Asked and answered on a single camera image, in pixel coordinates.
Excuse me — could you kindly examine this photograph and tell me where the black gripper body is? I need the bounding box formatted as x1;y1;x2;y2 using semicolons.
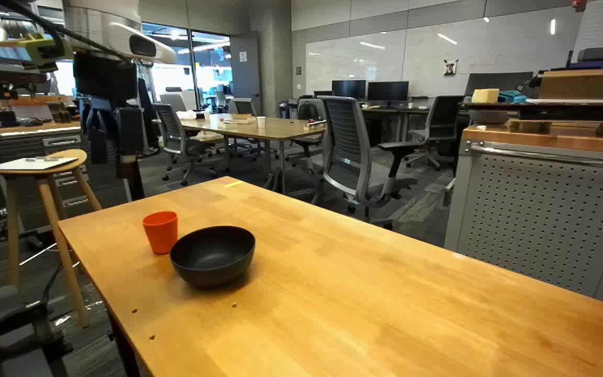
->
71;51;140;108

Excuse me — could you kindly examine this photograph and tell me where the orange plastic cup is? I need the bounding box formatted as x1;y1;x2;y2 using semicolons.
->
140;209;180;257

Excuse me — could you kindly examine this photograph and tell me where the black bowl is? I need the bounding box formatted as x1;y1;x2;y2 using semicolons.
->
168;223;257;292

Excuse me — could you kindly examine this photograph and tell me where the grey mesh office chair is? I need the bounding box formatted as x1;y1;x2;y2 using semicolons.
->
151;101;227;186
290;96;326;159
316;95;426;221

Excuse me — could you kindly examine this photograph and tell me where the grey cabinet with wooden top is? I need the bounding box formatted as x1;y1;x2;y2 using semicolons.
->
0;121;102;235

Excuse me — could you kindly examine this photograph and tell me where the cluttered metal shelf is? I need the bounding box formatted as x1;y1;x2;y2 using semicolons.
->
0;4;77;121

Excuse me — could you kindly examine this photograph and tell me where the wooden stool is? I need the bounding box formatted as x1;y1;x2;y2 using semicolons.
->
0;147;102;331

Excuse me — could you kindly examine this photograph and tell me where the wooden meeting table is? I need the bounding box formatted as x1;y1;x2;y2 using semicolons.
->
177;110;328;192

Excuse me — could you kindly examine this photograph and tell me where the grey door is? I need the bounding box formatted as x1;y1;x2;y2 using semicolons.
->
227;34;264;101

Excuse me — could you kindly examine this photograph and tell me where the black computer monitor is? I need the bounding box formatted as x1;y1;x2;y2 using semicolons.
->
331;77;368;101
365;79;410;105

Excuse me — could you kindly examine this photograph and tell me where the black desk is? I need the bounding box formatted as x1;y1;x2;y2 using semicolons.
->
278;98;435;147

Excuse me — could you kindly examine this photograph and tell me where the black office chair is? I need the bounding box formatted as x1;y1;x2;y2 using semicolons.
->
408;95;466;170

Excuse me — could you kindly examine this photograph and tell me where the beige foam block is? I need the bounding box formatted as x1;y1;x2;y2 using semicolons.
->
469;86;502;107

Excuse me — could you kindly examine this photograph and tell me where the grey perforated tool cabinet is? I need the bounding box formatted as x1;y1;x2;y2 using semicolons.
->
443;123;603;306

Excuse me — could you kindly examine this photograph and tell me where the wooden box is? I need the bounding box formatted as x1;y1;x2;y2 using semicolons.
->
537;67;603;101

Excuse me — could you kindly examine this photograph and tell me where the small wall poster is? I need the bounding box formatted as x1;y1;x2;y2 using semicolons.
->
441;56;463;79

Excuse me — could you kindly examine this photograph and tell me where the wooden frame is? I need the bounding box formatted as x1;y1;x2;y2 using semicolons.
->
505;117;603;140

